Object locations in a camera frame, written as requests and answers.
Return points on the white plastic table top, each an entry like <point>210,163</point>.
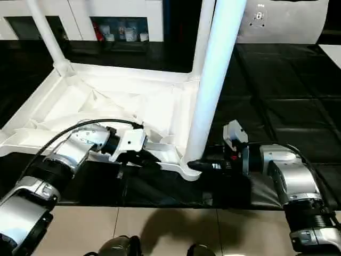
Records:
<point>106,101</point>

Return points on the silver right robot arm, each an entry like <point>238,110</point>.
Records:
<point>298,176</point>

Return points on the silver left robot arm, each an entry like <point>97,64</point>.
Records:
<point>53,165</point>

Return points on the dark right robot foot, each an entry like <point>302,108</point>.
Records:
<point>201,250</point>

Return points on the dark robot foot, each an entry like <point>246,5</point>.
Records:
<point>201,250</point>
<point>117,247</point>

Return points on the black work mat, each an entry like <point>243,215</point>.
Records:
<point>287,90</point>

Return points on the dark left robot foot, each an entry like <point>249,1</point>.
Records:
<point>117,247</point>

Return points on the white cabinet with glass doors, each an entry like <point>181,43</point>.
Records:
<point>106,16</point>

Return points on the white flat board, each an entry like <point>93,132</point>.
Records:
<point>333,53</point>

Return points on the grey cushion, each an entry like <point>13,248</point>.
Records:
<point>287,21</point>

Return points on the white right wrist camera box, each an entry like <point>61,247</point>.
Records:
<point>235,134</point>

